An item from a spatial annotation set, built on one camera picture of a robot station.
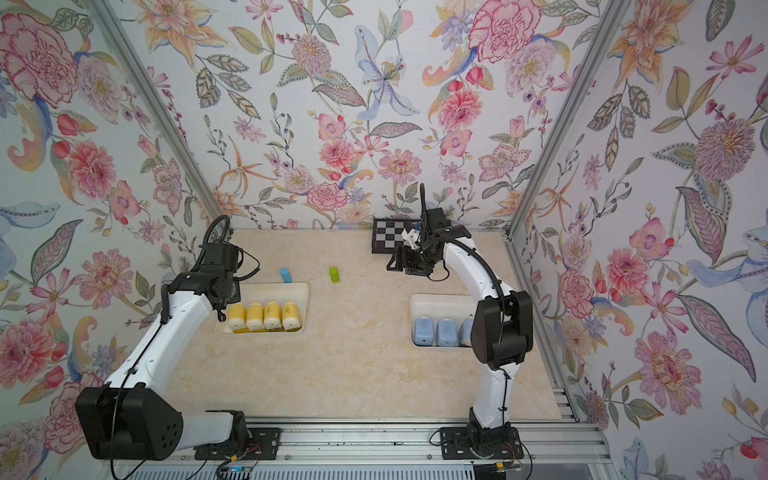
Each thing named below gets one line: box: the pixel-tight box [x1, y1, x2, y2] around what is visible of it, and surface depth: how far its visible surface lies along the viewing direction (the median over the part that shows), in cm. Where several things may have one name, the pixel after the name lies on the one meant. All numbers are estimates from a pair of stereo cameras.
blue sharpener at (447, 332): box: [438, 317, 457, 347], surface depth 88 cm
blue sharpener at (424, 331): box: [414, 315, 434, 346], surface depth 88 cm
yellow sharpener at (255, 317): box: [246, 301, 265, 331], surface depth 90 cm
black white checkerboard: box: [371, 218, 421, 254], surface depth 120 cm
